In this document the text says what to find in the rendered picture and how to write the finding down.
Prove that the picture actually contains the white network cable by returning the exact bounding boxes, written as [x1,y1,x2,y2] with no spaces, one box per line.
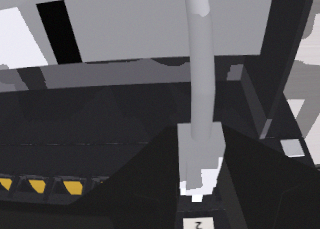
[178,0,226,202]

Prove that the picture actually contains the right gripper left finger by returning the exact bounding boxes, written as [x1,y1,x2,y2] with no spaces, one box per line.
[0,126,180,229]

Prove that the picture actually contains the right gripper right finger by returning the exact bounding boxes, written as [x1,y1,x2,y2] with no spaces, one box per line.
[216,124,320,229]

